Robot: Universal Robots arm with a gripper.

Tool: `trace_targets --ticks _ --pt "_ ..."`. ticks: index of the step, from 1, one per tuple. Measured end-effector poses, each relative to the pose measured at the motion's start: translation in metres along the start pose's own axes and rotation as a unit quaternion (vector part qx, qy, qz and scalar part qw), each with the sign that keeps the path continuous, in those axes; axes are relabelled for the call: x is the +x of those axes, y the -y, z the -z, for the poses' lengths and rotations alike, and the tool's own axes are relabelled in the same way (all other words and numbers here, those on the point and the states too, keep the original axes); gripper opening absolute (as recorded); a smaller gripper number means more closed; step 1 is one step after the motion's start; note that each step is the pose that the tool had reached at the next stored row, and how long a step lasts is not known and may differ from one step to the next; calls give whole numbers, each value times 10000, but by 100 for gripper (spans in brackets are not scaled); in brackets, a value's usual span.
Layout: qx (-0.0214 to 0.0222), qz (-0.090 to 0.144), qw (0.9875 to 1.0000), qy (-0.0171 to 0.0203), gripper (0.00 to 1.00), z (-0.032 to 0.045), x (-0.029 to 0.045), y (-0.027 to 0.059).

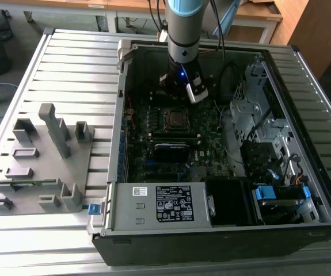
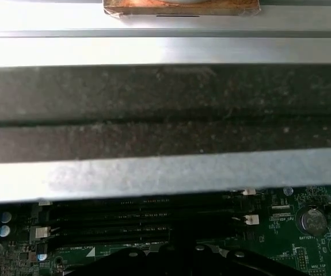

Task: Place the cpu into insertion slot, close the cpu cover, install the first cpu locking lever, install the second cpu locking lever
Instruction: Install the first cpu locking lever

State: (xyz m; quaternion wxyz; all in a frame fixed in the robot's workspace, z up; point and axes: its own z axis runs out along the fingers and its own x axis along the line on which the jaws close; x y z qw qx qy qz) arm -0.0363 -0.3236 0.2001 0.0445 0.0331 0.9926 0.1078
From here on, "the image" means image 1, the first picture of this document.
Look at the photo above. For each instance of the silver CPU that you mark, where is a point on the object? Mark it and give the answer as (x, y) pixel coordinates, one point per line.
(179, 119)

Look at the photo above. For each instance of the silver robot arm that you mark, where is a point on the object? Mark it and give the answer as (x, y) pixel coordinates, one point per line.
(184, 34)

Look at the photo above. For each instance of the CPU socket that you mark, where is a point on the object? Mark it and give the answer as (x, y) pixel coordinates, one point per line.
(164, 129)

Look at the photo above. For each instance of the green RAM stick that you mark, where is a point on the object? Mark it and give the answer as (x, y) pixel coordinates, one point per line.
(43, 181)
(176, 139)

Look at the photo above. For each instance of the silver metal drive cage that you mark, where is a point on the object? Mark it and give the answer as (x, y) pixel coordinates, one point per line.
(240, 115)

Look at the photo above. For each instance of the black graphics card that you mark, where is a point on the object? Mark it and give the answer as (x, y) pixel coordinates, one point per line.
(171, 152)

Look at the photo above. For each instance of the green Dell motherboard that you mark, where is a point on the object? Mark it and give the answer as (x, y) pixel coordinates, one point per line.
(211, 161)

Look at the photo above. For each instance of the grey plastic parts rack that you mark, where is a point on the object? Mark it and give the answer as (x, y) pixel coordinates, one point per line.
(76, 161)

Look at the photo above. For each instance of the grey power supply with label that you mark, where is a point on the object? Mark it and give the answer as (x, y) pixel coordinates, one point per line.
(122, 207)

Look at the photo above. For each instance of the blue disk carrier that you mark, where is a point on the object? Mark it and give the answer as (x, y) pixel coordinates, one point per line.
(264, 192)

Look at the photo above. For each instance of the brown wooden cabinet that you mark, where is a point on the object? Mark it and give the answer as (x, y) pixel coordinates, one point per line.
(320, 28)

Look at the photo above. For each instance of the blue plastic case latch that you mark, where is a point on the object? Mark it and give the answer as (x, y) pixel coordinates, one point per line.
(93, 209)

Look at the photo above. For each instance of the black open PC case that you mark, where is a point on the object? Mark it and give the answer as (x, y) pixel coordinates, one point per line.
(182, 250)

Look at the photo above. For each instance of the grey wrist camera black face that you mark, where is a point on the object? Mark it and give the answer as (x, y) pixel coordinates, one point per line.
(195, 96)

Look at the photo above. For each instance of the wooden desk white frame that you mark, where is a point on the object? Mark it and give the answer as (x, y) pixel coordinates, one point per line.
(254, 13)
(67, 2)

